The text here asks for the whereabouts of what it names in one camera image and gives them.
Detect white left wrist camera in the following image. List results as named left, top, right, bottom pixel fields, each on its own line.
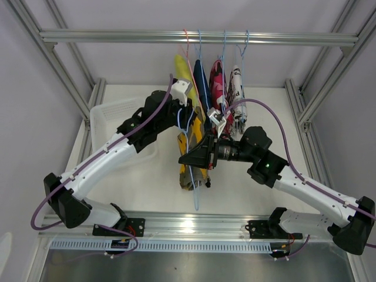
left=170, top=79, right=193, bottom=106

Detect white plastic basket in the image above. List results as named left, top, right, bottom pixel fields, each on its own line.
left=90, top=98, right=157, bottom=170

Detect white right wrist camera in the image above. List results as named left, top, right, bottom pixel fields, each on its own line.
left=207, top=108, right=227, bottom=137

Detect front aluminium mounting rail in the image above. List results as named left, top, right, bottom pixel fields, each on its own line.
left=37, top=211, right=333, bottom=242

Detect aluminium hanging rail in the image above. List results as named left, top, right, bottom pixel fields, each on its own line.
left=39, top=29, right=360, bottom=47

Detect white newspaper print trousers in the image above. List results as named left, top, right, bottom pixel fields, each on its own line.
left=228, top=65, right=247, bottom=136

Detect pink wire hanger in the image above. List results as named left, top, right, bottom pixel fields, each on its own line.
left=182, top=28, right=203, bottom=109

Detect pink camouflage trousers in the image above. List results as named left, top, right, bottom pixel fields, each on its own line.
left=207, top=59, right=236, bottom=130

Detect slotted cable duct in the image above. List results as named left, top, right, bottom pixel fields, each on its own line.
left=50, top=239, right=272, bottom=254

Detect yellow grey camouflage trousers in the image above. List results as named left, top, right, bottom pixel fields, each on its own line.
left=177, top=107, right=210, bottom=190

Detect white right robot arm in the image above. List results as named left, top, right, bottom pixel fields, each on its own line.
left=179, top=126, right=375, bottom=256

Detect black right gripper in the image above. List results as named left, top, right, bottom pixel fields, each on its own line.
left=179, top=129, right=256, bottom=171

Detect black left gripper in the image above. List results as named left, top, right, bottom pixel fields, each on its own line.
left=156, top=95, right=197, bottom=134

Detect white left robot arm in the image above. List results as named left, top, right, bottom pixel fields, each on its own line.
left=43, top=89, right=193, bottom=236

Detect lime green trousers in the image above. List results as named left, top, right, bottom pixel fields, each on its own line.
left=174, top=55, right=202, bottom=110

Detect dark blue denim trousers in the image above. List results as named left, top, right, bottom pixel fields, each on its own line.
left=193, top=59, right=212, bottom=130

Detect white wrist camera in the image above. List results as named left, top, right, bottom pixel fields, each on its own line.
left=207, top=108, right=227, bottom=137
left=170, top=79, right=193, bottom=106

